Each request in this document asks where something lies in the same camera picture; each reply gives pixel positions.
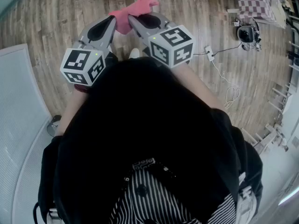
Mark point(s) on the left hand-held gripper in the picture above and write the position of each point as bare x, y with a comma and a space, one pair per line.
83, 65

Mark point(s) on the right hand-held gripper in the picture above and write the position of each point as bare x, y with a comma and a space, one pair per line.
171, 46

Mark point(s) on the pink cloth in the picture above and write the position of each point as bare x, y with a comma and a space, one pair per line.
135, 8

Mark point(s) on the person's right forearm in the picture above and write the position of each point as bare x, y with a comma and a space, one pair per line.
198, 87

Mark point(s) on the person's left forearm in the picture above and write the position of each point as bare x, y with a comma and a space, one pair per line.
70, 111

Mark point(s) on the purple white checkered tablecloth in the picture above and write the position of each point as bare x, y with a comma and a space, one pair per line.
254, 1

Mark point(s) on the white power strip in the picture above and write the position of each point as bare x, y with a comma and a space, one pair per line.
209, 52

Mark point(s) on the person's white shoe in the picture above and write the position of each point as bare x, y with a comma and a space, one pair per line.
134, 53

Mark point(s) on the black round stand base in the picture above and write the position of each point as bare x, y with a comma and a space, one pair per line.
53, 125

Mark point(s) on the white mesh panel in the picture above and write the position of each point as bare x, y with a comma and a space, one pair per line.
18, 101

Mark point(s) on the person's black shirt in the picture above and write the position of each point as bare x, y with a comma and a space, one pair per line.
144, 115

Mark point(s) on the black round device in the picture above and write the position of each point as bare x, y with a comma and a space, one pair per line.
246, 32

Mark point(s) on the person's striped black-white garment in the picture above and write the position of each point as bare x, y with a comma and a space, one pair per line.
140, 204

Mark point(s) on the person's light grey garment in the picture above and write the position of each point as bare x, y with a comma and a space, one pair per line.
246, 195

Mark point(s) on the white wooden frame furniture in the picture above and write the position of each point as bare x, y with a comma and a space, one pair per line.
278, 101

